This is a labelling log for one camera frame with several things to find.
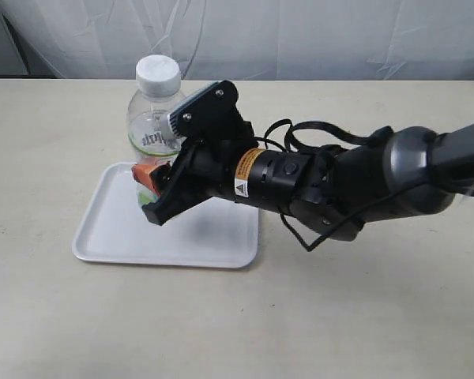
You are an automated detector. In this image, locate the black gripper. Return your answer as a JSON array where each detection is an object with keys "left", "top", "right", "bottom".
[{"left": 131, "top": 81, "right": 332, "bottom": 226}]

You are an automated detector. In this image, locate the clear plastic water bottle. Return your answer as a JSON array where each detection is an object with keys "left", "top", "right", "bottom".
[{"left": 126, "top": 54, "right": 187, "bottom": 206}]

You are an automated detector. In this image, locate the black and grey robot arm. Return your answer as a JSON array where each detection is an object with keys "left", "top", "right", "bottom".
[{"left": 132, "top": 81, "right": 474, "bottom": 242}]

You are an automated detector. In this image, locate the white rectangular plastic tray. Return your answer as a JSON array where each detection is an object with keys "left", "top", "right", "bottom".
[{"left": 72, "top": 162, "right": 259, "bottom": 269}]

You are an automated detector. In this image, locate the white backdrop curtain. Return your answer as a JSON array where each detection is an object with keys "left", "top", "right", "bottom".
[{"left": 0, "top": 1, "right": 474, "bottom": 81}]

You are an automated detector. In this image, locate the black cable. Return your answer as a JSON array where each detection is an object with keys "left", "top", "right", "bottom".
[{"left": 262, "top": 118, "right": 474, "bottom": 253}]

